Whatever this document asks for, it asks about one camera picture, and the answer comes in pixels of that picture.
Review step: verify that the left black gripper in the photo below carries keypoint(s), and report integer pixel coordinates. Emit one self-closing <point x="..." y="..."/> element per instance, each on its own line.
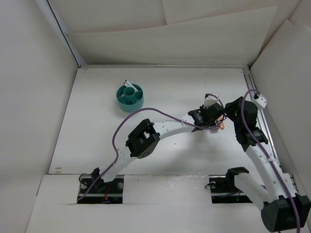
<point x="201" y="108"/>

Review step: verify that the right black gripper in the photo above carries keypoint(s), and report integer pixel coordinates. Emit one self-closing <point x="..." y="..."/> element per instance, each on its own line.
<point x="231" y="106"/>

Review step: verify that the orange translucent eraser case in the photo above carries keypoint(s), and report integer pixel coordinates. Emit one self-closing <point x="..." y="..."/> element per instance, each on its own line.
<point x="221" y="125"/>

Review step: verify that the blue capped white marker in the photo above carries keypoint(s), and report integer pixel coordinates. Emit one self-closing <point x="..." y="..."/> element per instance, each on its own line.
<point x="135" y="89"/>

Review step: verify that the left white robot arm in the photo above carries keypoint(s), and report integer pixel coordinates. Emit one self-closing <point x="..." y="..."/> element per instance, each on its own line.
<point x="143" y="139"/>

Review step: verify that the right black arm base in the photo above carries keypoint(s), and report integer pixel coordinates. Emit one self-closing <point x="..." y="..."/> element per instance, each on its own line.
<point x="223" y="189"/>

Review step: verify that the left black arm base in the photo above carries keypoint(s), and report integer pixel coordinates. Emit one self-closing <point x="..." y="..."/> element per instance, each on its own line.
<point x="100" y="193"/>

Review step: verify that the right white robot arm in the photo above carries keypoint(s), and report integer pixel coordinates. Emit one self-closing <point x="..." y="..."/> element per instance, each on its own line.
<point x="280" y="204"/>

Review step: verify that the teal round organizer container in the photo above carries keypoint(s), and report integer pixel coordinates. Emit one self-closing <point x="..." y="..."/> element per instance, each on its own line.
<point x="131" y="101"/>

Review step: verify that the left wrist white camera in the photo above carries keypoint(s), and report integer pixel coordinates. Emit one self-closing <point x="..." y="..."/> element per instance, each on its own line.
<point x="210" y="99"/>

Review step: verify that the wrist white camera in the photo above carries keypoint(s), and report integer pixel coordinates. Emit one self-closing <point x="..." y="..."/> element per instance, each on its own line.
<point x="260" y="101"/>
<point x="210" y="99"/>

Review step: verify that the aluminium rail right side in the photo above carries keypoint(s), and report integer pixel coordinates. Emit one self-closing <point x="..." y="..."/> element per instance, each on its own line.
<point x="261" y="120"/>

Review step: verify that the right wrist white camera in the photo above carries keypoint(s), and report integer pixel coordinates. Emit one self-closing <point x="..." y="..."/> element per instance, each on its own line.
<point x="260" y="101"/>

